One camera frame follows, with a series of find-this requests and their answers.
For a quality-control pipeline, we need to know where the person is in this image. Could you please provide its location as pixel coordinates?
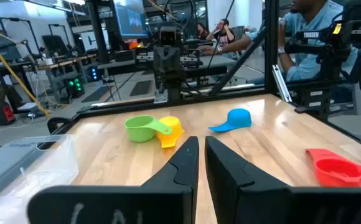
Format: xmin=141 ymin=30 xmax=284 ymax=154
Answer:
xmin=205 ymin=18 xmax=236 ymax=47
xmin=195 ymin=22 xmax=209 ymax=40
xmin=199 ymin=0 xmax=359 ymax=83

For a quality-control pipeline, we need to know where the black computer with blue lights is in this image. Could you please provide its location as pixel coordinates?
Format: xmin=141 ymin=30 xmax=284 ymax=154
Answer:
xmin=87 ymin=67 xmax=102 ymax=82

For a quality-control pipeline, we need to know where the monitor with blue screen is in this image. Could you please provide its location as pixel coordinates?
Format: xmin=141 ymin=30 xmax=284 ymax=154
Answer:
xmin=113 ymin=0 xmax=149 ymax=40

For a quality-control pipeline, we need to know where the green measuring cup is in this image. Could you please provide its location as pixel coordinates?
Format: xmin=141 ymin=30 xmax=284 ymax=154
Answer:
xmin=123 ymin=114 xmax=174 ymax=143

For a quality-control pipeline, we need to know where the light blue measuring cup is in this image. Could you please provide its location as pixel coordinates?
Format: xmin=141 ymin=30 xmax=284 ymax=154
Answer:
xmin=208 ymin=108 xmax=252 ymax=133

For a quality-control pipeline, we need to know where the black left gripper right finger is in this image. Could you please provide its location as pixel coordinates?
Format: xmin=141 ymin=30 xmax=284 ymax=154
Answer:
xmin=205 ymin=136 xmax=293 ymax=224

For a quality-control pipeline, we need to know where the red measuring cup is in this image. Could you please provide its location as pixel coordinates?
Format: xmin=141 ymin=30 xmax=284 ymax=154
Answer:
xmin=304 ymin=148 xmax=361 ymax=188

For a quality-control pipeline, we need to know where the black computer with green lights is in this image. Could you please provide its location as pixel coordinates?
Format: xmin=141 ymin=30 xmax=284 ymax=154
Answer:
xmin=64 ymin=75 xmax=86 ymax=99

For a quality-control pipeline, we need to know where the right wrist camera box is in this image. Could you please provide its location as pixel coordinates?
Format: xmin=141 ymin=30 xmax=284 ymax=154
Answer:
xmin=159 ymin=26 xmax=179 ymax=47

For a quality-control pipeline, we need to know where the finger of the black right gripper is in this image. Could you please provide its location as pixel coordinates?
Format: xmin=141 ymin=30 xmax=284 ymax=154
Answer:
xmin=153 ymin=46 xmax=168 ymax=83
xmin=167 ymin=46 xmax=182 ymax=83

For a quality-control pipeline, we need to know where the clear plastic basket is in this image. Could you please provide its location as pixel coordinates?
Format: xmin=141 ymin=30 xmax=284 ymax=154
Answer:
xmin=0 ymin=134 xmax=80 ymax=224

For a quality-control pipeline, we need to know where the yellow measuring cup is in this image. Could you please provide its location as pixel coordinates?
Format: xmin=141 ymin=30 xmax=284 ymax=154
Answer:
xmin=155 ymin=116 xmax=185 ymax=149

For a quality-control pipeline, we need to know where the wooden workbench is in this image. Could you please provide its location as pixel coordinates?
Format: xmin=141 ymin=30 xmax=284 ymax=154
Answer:
xmin=37 ymin=54 xmax=98 ymax=94

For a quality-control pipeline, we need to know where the long yellow cable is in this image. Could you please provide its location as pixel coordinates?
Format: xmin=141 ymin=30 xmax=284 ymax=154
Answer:
xmin=0 ymin=30 xmax=51 ymax=118

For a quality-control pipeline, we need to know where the silver aluminium bar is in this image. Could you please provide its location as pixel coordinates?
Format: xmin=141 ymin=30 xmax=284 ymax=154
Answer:
xmin=272 ymin=64 xmax=293 ymax=103

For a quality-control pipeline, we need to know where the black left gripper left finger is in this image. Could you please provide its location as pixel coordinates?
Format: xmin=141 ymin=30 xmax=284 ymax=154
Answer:
xmin=141 ymin=136 xmax=200 ymax=224

